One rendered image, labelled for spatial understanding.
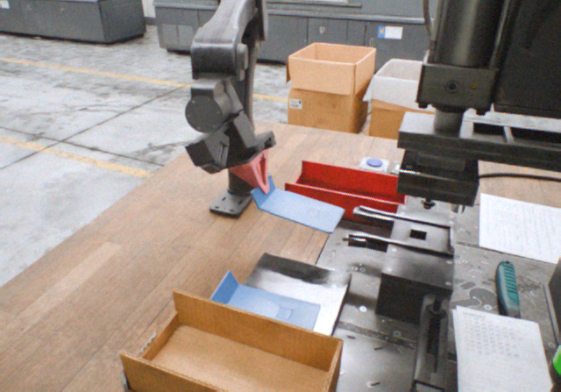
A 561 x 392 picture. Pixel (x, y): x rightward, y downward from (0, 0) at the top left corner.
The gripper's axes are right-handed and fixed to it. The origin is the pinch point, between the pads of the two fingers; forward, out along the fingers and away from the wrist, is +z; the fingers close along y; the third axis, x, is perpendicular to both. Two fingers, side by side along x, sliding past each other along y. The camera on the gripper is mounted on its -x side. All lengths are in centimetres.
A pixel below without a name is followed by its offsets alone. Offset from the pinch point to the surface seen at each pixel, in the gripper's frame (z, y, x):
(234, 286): 8.4, -1.2, -16.4
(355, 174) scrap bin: 11.9, 5.9, 24.9
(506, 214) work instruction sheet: 30, 33, 29
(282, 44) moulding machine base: -3, -216, 442
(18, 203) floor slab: 3, -235, 71
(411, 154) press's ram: -0.6, 27.4, -0.9
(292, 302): 13.1, 7.1, -15.3
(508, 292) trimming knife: 26.7, 34.0, 0.9
